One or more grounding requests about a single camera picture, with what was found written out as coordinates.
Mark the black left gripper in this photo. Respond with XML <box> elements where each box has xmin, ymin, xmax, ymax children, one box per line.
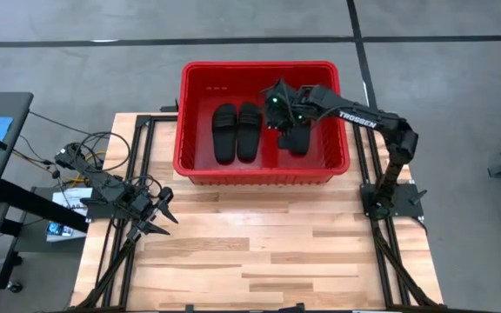
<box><xmin>122</xmin><ymin>185</ymin><xmax>180</xmax><ymax>239</ymax></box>

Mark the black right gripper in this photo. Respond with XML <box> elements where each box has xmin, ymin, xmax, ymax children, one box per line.
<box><xmin>262</xmin><ymin>77</ymin><xmax>317</xmax><ymax>131</ymax></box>

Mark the red plastic bin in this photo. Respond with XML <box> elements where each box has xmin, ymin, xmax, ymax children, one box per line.
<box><xmin>172</xmin><ymin>60</ymin><xmax>351</xmax><ymax>186</ymax></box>

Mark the white printed paper sheet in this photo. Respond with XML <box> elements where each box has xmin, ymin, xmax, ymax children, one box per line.
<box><xmin>45</xmin><ymin>186</ymin><xmax>94</xmax><ymax>243</ymax></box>

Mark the black desk leg beam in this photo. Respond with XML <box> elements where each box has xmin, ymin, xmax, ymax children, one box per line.
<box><xmin>0</xmin><ymin>177</ymin><xmax>90</xmax><ymax>234</ymax></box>

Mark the grey floor plate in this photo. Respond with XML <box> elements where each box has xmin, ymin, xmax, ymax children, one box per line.
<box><xmin>14</xmin><ymin>185</ymin><xmax>89</xmax><ymax>254</ymax></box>

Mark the black leg with caster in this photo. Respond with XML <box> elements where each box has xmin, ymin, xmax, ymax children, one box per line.
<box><xmin>0</xmin><ymin>219</ymin><xmax>24</xmax><ymax>293</ymax></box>

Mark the black aluminium extrusion frame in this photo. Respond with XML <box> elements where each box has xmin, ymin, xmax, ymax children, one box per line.
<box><xmin>344</xmin><ymin>111</ymin><xmax>442</xmax><ymax>310</ymax></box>
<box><xmin>70</xmin><ymin>113</ymin><xmax>178</xmax><ymax>310</ymax></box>

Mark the yellow cable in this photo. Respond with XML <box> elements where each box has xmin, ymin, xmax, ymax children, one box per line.
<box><xmin>64</xmin><ymin>150</ymin><xmax>108</xmax><ymax>184</ymax></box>

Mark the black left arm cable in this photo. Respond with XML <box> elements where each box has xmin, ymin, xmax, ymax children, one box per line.
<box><xmin>68</xmin><ymin>130</ymin><xmax>132</xmax><ymax>176</ymax></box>

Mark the thin black desk cable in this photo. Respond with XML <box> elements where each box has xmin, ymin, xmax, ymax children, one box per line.
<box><xmin>27</xmin><ymin>110</ymin><xmax>119</xmax><ymax>143</ymax></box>

